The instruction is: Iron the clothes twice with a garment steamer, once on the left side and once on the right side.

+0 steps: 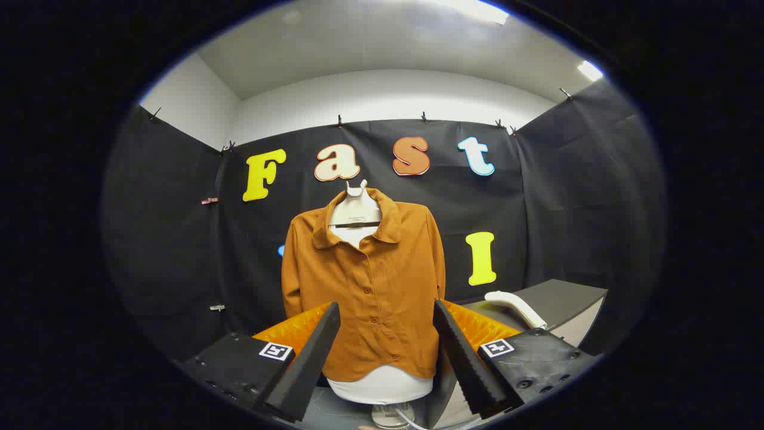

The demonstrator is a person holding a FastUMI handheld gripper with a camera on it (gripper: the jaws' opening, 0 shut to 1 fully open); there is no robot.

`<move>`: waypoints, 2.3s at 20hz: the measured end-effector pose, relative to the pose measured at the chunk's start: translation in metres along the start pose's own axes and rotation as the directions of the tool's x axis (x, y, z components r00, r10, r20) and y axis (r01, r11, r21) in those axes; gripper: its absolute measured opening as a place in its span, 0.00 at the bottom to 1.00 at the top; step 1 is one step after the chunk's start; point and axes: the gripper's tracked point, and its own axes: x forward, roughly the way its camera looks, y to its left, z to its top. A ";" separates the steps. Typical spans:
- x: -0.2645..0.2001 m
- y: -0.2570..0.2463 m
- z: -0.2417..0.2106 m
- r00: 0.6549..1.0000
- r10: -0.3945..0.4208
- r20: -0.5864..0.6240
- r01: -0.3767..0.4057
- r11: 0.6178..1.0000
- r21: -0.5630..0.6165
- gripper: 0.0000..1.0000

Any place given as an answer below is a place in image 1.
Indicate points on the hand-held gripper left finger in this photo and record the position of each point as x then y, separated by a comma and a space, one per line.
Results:
310, 364

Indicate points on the white plastic hanger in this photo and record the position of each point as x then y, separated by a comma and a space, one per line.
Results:
355, 212

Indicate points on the black backdrop cloth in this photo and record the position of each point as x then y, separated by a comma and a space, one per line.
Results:
537, 209

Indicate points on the white mannequin torso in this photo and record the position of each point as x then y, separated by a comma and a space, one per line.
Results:
382, 388

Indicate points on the orange-brown button shirt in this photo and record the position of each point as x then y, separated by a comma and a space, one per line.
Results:
382, 280

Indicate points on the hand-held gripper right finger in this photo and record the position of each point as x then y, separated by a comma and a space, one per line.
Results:
462, 358

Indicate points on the white garment steamer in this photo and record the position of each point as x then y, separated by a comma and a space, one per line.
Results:
513, 304

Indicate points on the clear mannequin stand base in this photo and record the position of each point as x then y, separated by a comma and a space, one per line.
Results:
389, 416

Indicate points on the grey table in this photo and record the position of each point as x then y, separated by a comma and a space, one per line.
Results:
567, 295

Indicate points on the ceiling light panel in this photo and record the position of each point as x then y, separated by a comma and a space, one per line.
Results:
474, 11
590, 70

